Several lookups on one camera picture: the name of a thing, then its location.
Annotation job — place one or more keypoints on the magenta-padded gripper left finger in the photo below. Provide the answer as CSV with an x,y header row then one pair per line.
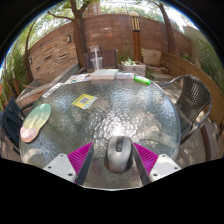
x,y
79,159

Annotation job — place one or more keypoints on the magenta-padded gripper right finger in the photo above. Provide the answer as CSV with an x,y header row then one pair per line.
x,y
147,159

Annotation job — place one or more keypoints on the grey and black computer mouse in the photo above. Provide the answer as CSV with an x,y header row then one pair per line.
x,y
120,155

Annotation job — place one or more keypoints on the green mouse pad, pink rest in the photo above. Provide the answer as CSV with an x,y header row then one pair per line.
x,y
36,120

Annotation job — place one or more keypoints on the yellow card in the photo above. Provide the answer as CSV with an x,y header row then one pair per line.
x,y
84,101

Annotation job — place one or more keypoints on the white license plate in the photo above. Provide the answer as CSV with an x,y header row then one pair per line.
x,y
52,90

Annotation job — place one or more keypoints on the dark wicker chair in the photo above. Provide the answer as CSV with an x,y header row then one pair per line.
x,y
195,100

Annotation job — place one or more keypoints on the black metal patio chair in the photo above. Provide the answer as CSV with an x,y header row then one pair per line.
x,y
11,123

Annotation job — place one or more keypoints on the green highlighter pen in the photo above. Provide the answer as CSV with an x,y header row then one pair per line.
x,y
142,80

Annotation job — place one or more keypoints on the colourful printed paper sheet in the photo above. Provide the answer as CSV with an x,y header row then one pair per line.
x,y
77,79

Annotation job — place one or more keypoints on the stone raised bed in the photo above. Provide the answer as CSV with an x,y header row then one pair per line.
x,y
43,85

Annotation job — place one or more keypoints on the small white book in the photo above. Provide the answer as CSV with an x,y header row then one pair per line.
x,y
125,76

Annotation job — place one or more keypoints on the large white book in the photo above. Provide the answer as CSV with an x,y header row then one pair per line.
x,y
104,74

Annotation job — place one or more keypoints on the white planter box with plants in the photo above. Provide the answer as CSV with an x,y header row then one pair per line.
x,y
133,68

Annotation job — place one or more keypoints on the clear plastic cup with straw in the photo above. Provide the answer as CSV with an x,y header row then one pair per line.
x,y
96,62

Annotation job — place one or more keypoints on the curved wooden bench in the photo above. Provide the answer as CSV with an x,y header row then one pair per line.
x,y
186,66

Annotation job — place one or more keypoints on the beige boulder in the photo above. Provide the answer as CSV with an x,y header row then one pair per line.
x,y
151,57

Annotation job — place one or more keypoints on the dark wooden slatted chair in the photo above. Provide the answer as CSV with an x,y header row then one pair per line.
x,y
110,59

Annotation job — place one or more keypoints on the thick tree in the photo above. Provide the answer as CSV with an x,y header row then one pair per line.
x,y
80,40

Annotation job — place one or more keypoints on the slender tree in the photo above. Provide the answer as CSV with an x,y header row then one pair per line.
x,y
168,30

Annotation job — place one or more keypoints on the wall lamp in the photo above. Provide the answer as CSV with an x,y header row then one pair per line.
x,y
69,38
30,60

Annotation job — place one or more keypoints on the grey wall box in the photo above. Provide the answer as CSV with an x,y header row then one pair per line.
x,y
94,48

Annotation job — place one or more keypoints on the wooden garden lamp post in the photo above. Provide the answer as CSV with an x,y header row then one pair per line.
x,y
136,40

